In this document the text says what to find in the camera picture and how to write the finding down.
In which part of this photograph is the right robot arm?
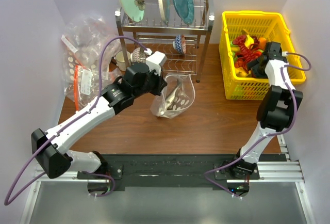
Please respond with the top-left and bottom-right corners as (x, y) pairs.
(227, 42), (303, 179)

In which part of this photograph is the yellow plastic basket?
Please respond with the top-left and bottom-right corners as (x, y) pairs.
(219, 10), (302, 100)

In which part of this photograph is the aluminium frame rail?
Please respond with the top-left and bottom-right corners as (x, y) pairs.
(21, 136), (316, 223)

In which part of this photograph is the cream enamel mug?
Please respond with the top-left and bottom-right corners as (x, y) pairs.
(114, 51), (131, 71)

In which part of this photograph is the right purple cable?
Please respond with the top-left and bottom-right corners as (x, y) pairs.
(205, 52), (312, 199)

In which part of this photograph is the purple cable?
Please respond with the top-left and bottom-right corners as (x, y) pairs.
(205, 52), (312, 199)
(4, 35), (153, 206)

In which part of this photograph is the grey toy fish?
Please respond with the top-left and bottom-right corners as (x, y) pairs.
(158, 79), (182, 117)

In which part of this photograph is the clear zip top bag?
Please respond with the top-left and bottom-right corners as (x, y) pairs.
(150, 73), (195, 119)

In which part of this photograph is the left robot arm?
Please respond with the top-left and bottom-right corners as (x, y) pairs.
(31, 61), (167, 179)

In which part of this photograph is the pile of clear bags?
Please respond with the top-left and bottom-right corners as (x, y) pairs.
(61, 13), (122, 85)

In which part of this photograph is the orange zipper bag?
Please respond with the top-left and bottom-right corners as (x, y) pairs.
(64, 65), (125, 114)

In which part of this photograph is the metal dish rack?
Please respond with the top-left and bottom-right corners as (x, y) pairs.
(114, 0), (215, 82)

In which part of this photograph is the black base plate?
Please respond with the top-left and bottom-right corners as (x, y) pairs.
(76, 153), (261, 193)

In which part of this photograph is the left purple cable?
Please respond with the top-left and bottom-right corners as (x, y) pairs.
(4, 35), (153, 206)

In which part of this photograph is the blue patterned bowl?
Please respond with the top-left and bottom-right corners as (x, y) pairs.
(173, 35), (186, 54)

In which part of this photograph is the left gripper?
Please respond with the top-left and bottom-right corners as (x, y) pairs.
(133, 65), (167, 98)

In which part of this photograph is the grey patterned bowl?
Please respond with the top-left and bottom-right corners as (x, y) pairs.
(130, 47), (148, 66)

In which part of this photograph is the red toy lobster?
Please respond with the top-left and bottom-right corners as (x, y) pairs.
(230, 35), (263, 68)

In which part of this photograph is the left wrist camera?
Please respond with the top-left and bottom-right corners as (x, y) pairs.
(146, 51), (167, 76)

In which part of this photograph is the yellow toy banana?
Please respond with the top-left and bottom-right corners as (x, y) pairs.
(241, 29), (255, 49)

